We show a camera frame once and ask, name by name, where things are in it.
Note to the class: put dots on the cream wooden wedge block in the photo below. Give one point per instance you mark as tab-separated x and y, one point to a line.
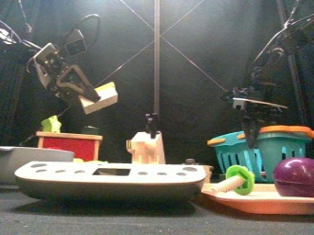
102	97

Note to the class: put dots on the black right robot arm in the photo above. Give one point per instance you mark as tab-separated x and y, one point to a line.
286	36

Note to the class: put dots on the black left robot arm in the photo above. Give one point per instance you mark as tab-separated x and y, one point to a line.
12	46

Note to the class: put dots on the light green toy piece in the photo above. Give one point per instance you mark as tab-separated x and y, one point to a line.
51	125

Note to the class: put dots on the dark green toy block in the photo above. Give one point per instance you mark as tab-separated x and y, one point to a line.
90	130

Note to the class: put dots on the green toy screw cream thread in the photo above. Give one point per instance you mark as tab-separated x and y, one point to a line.
241	180

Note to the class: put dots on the small dark knob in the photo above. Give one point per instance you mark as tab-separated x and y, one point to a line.
190	161

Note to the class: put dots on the purple toy ball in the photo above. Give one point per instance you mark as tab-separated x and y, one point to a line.
295	177

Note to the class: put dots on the red wooden toy box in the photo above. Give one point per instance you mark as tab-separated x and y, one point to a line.
78	146

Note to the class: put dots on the cream toy fork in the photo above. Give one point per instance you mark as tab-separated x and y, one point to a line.
130	147

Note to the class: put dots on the peach plastic tray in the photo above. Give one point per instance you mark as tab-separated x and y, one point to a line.
261	203

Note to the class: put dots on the cream wooden utensil holder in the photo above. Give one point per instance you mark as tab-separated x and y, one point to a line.
148	150

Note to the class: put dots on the grey plastic tub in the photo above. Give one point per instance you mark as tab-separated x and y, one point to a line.
28	162

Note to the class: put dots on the grey shape sorter tray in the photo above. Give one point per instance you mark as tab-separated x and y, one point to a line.
110	182

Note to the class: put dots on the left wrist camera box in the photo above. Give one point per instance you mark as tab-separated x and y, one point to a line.
75	46

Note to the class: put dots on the vertical metal frame pole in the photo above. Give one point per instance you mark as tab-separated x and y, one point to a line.
156	55

